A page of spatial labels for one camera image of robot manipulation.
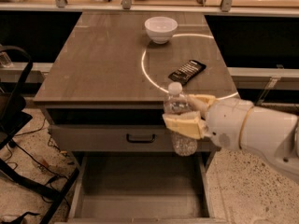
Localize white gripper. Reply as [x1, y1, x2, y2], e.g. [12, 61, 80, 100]
[163, 94, 254, 150]

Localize clear plastic water bottle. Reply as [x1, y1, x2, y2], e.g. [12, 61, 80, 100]
[164, 82, 197, 157]

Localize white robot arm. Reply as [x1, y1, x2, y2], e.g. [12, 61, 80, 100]
[163, 95, 299, 183]

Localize open grey middle drawer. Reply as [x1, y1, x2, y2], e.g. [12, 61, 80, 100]
[56, 153, 228, 224]

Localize grey wooden drawer cabinet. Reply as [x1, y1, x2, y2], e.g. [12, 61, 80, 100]
[33, 10, 243, 224]

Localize closed upper drawer front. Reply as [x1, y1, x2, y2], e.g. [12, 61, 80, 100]
[48, 124, 232, 153]

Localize black snack bar wrapper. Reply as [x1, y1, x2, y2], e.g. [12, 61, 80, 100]
[168, 60, 206, 86]

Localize white ceramic bowl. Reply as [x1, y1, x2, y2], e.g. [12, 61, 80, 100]
[145, 17, 178, 44]

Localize black drawer handle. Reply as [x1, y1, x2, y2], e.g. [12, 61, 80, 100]
[126, 133, 156, 144]

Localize black floor cable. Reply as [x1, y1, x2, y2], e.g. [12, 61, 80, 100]
[0, 119, 76, 224]

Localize black metal chair frame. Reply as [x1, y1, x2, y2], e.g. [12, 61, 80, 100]
[0, 45, 80, 224]

